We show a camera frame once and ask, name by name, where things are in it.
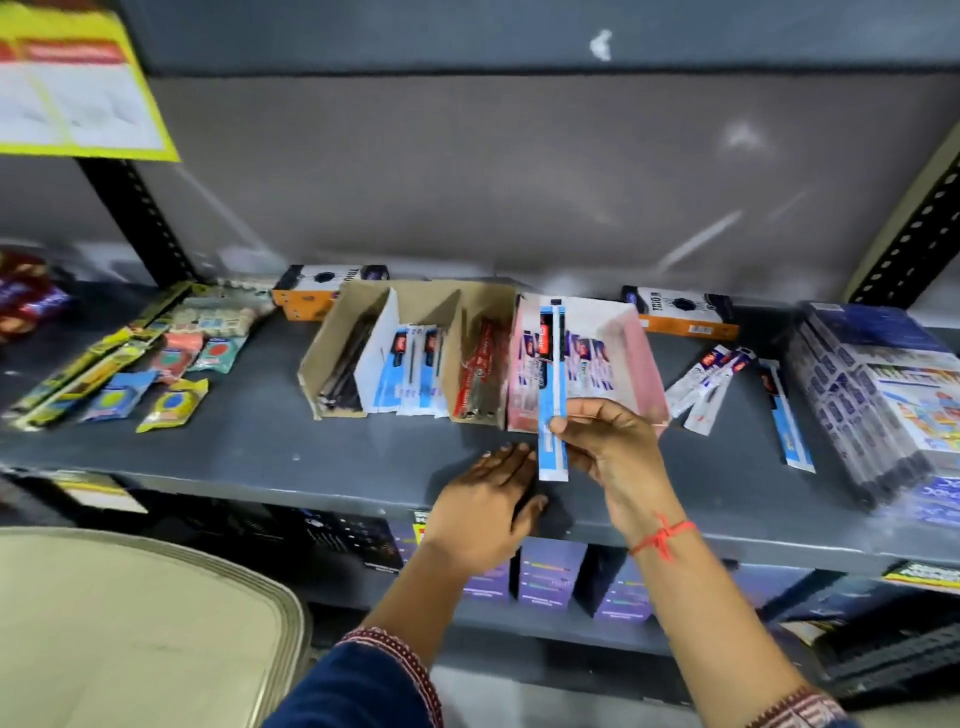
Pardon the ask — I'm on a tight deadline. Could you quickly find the pile of red snack packets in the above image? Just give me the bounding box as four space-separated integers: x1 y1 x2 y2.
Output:
0 249 74 347

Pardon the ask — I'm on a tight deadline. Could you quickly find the stack of blue stationery packs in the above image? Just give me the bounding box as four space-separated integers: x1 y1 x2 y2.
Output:
786 301 960 530

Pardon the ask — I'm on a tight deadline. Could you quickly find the bundle of black pens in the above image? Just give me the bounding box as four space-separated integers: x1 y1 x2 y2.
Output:
317 313 378 418

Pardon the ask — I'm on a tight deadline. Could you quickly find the person's left forearm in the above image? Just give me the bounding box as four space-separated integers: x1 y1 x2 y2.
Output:
262 541 485 728

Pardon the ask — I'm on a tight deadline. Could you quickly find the person's right hand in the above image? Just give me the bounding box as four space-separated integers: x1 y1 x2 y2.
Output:
549 396 685 546

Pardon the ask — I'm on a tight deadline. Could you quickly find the pile of black packs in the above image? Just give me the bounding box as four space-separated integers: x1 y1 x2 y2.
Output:
778 576 960 702

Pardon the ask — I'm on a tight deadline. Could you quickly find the brown divided cardboard box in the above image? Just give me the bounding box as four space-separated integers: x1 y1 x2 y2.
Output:
297 279 519 429

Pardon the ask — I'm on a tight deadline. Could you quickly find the purple box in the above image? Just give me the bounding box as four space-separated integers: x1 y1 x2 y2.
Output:
516 535 588 609
594 553 655 624
408 510 513 603

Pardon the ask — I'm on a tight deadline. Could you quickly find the blue eraser packet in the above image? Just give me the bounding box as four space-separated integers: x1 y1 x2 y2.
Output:
78 370 159 423

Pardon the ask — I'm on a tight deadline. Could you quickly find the yellow eraser packet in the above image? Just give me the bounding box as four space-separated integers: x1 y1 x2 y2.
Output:
135 378 210 435

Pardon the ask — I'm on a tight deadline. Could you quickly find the row of blue pen packets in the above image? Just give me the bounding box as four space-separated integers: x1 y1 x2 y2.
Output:
372 323 452 418

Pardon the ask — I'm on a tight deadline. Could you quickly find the orange eraser packet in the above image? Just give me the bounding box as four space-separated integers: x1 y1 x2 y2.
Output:
152 331 205 384

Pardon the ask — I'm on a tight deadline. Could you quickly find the orange and black box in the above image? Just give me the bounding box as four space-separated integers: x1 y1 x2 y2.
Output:
270 263 392 323
620 284 741 342

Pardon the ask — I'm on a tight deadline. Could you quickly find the bundle of red pen packets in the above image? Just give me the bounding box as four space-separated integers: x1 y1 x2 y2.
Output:
452 318 512 422

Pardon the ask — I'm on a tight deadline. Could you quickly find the person's right forearm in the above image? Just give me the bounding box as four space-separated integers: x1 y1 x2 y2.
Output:
609 517 860 728

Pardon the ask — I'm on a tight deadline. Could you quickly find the grey metal shelf board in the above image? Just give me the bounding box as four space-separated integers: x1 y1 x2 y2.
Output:
0 277 960 579

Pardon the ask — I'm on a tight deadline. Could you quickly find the pile of cream eraser packets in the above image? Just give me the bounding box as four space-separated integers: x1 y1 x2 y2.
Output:
168 285 277 340

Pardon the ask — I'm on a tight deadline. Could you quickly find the pile of white-blue pen packets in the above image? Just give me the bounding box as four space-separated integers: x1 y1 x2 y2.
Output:
516 328 618 400

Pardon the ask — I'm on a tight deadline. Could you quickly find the bundle of green-yellow pencil packets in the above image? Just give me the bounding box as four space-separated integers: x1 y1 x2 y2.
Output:
3 280 198 433

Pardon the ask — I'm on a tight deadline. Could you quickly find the black perforated shelf upright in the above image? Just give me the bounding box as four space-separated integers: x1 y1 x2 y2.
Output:
77 156 201 287

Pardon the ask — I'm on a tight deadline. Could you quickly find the pink cardboard display box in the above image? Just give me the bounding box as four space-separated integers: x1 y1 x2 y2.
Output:
507 293 672 437

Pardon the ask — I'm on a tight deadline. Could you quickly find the person's left hand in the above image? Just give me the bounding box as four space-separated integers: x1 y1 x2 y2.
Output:
422 442 549 579

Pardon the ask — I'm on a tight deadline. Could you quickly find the blue pen blister packet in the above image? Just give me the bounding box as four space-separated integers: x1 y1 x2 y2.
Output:
535 297 570 483

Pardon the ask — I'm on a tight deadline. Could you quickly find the teal eraser packet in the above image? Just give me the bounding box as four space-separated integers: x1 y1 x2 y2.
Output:
186 335 249 375

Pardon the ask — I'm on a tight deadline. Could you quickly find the yellow and white poster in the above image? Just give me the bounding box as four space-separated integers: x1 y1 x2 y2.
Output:
0 0 182 164

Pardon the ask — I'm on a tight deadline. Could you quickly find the cream perforated shelf upright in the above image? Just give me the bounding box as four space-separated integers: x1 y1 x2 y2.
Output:
846 123 960 309

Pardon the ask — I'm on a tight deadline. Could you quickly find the yellow and black packet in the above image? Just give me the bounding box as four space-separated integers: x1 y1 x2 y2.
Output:
883 560 960 596

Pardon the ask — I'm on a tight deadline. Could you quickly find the blue and white pen packet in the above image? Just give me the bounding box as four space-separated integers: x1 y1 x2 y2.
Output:
758 357 817 476

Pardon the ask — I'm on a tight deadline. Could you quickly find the red thread bracelet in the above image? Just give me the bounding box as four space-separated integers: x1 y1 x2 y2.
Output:
628 513 699 564

